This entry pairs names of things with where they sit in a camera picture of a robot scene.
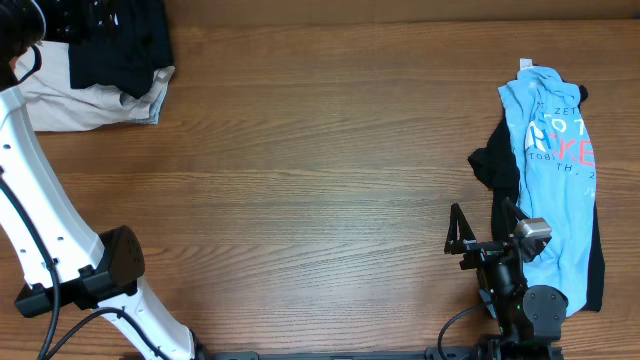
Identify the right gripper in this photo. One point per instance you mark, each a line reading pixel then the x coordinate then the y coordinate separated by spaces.
pixel 464 237

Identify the black t-shirt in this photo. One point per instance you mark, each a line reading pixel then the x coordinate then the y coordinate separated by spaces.
pixel 111 43

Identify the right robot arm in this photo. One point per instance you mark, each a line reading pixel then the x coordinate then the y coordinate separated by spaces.
pixel 529 317

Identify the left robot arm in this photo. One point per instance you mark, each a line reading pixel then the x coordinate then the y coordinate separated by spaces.
pixel 63 260

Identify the light blue printed t-shirt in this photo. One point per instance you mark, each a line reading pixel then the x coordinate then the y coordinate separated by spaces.
pixel 557 175

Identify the grey folded garment underneath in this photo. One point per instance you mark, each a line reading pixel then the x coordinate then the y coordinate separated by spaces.
pixel 147 109

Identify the beige folded trousers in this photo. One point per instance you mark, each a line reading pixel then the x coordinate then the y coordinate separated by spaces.
pixel 54 106

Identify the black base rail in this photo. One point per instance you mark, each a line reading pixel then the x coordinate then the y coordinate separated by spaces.
pixel 450 353

